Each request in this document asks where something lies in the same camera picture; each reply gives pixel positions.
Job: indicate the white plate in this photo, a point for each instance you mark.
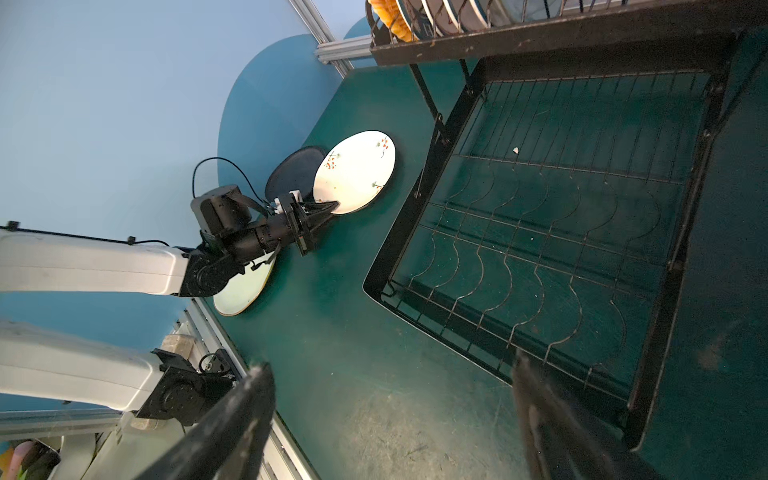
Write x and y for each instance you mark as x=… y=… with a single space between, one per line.
x=492 y=13

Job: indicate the mint green leaf plate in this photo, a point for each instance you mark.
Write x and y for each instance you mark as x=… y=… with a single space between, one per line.
x=243 y=289

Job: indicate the woven bamboo plate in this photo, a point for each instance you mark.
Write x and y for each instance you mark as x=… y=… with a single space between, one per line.
x=390 y=15

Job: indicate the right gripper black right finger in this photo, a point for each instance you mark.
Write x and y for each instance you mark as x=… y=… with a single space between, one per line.
x=561 y=438

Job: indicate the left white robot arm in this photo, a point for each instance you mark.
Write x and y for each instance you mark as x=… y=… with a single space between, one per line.
x=236 y=231

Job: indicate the dark navy plate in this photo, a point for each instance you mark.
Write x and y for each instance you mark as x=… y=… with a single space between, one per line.
x=296 y=172

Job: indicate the grey-green plain plate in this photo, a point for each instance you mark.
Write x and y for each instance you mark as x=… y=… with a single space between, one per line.
x=521 y=11

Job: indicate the sunburst plate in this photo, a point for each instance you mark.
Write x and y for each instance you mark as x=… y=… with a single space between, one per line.
x=440 y=17
x=469 y=15

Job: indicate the black wire dish rack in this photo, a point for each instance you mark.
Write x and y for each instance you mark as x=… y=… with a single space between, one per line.
x=554 y=209

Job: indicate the cream floral plate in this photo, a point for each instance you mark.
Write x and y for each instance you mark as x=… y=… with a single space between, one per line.
x=355 y=171

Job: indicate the aluminium frame rail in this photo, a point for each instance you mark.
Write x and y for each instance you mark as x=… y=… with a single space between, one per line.
x=341 y=31

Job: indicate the green-rimmed Hao Wei plate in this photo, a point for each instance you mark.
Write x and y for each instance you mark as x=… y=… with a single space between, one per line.
x=416 y=19

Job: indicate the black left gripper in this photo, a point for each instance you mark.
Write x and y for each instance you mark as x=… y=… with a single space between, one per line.
x=300 y=227

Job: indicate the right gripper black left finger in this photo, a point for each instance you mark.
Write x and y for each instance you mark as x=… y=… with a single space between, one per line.
x=229 y=441

